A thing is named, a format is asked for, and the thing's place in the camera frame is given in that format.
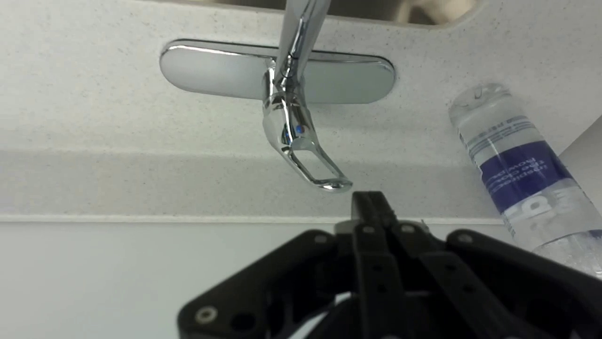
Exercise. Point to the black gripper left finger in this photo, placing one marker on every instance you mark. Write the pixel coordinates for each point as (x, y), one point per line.
(346, 282)

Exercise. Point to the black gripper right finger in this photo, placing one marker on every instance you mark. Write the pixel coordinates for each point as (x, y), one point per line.
(472, 287)

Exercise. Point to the chrome faucet handle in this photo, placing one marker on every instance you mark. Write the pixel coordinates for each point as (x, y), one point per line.
(289, 131)

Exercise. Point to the stainless steel sink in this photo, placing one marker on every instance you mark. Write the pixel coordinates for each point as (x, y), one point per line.
(396, 13)

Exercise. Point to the clear bottle blue label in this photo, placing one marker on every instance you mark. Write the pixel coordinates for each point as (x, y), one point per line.
(536, 197)

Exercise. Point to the chrome faucet base plate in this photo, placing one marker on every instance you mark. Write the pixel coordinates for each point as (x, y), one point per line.
(238, 71)

